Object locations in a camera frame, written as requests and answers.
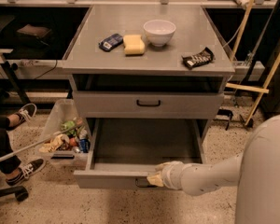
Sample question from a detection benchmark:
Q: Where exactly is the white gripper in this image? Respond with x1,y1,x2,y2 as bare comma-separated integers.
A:
147,161,184,190

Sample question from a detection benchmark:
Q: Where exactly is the grey drawer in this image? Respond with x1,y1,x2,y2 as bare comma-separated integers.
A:
75,119,204,189
73,91,223,119

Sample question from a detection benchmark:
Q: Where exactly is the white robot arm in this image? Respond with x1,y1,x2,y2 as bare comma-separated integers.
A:
147,115,280,224

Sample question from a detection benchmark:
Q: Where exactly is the grey top drawer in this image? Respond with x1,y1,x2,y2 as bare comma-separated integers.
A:
73,91,223,119

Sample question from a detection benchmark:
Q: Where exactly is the grey drawer cabinet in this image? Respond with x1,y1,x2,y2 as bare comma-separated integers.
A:
62,4,236,142

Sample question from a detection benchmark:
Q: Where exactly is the blue soda can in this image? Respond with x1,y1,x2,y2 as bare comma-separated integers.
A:
79,139,90,153

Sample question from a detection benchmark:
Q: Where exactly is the clear plastic bin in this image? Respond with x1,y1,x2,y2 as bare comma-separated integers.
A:
35,99,88,166

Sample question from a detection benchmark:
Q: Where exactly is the green snack bag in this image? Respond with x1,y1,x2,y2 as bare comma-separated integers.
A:
61,120,77,137

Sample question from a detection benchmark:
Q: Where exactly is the metal pole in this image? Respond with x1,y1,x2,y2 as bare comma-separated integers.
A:
0,123,82,162

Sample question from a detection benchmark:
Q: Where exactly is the lower black white sneaker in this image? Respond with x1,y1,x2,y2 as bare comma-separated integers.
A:
6,159,46,187

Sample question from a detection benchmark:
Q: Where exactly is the black white sneaker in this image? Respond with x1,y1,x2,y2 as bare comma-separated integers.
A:
7,103,37,130
6,159,46,187

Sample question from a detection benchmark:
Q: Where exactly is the black candy bar wrapper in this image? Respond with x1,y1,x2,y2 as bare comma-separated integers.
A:
182,47,215,69

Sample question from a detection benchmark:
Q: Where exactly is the black chair base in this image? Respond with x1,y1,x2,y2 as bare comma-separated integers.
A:
0,186,30,203

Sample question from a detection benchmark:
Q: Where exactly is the yellow sponge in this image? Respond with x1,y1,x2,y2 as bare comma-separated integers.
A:
123,35,145,55

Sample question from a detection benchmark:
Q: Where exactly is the blue snack packet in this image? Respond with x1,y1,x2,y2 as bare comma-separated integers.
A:
99,34,123,52

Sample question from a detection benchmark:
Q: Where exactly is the upper black white sneaker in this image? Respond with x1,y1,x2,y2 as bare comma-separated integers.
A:
7,103,37,130

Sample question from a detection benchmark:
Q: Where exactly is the white bowl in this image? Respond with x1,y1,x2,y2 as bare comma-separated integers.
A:
143,20,176,47

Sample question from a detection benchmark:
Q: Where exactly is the brown box on shelf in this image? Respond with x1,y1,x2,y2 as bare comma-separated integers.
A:
16,24,52,41

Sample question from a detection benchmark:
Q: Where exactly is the wooden stick frame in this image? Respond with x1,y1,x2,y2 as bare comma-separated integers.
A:
227,0,280,128

